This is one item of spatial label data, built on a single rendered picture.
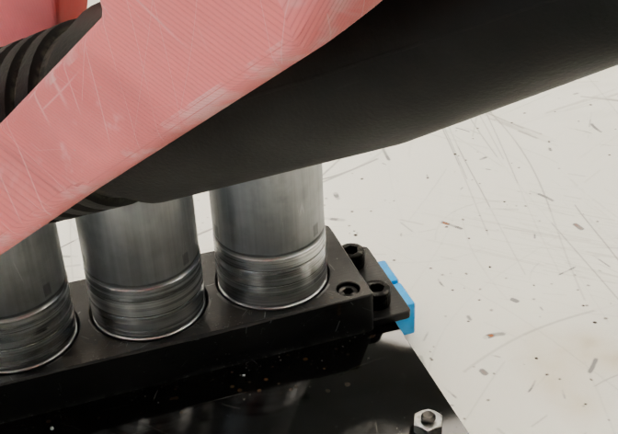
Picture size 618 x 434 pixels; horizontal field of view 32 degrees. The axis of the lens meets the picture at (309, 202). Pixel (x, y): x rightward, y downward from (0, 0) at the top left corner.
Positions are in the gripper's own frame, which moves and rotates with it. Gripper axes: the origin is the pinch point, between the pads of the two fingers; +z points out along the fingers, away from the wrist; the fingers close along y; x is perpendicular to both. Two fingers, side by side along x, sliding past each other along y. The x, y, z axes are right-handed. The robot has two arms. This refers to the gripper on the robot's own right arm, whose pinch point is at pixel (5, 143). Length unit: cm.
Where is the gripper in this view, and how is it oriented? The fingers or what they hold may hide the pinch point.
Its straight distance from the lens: 13.2
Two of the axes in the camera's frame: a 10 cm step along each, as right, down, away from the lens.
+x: 8.0, 5.9, -0.8
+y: -4.4, 4.9, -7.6
